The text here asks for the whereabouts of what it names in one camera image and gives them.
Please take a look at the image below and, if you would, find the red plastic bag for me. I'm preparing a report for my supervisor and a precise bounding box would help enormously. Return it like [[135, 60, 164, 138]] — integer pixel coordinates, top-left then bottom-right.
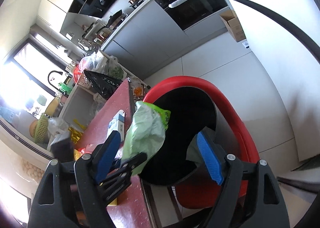
[[78, 144, 96, 155]]

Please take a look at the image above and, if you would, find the green plastic wrapper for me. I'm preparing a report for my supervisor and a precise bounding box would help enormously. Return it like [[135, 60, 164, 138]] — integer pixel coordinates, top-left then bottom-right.
[[121, 101, 171, 162]]

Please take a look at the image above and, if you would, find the white blue carton box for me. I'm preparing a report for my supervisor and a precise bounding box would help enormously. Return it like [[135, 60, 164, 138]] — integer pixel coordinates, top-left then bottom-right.
[[107, 109, 125, 142]]

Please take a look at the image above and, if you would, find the black kitchen faucet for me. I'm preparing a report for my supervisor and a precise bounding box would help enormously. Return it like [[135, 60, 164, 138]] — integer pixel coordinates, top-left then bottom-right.
[[47, 70, 64, 90]]

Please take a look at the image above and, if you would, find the gold foil bag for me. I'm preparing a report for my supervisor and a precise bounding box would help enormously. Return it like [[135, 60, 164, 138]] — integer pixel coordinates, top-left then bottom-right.
[[68, 127, 83, 145]]

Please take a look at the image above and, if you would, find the green plastic basket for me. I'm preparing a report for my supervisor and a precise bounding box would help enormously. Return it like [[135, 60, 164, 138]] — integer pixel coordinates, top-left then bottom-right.
[[34, 113, 49, 143]]

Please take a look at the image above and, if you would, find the yellow basin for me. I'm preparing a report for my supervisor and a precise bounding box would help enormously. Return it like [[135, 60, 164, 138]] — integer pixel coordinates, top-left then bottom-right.
[[44, 96, 61, 117]]

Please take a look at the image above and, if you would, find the red stool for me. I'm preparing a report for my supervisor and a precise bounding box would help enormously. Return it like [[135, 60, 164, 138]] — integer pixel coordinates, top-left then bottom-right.
[[140, 76, 259, 209]]

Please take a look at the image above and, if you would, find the beige perforated storage basket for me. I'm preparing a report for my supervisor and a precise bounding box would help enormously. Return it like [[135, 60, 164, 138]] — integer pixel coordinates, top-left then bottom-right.
[[76, 73, 94, 91]]

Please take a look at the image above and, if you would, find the black plastic bag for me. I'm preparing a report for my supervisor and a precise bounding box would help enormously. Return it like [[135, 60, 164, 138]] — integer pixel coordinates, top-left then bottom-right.
[[84, 70, 122, 100]]

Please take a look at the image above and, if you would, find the white refrigerator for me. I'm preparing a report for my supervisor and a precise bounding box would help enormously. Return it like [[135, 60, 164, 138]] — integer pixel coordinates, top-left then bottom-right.
[[231, 0, 319, 161]]

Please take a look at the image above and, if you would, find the black wok with lid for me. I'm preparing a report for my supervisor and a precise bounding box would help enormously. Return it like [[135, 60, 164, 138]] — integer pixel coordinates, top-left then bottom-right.
[[106, 10, 128, 30]]

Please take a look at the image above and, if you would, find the cardboard box on floor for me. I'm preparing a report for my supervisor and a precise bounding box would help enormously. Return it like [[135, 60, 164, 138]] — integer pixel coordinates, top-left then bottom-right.
[[220, 10, 246, 42]]

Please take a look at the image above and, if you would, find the black built-in oven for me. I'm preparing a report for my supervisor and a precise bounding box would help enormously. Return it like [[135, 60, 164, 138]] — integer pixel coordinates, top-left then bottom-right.
[[156, 0, 227, 30]]

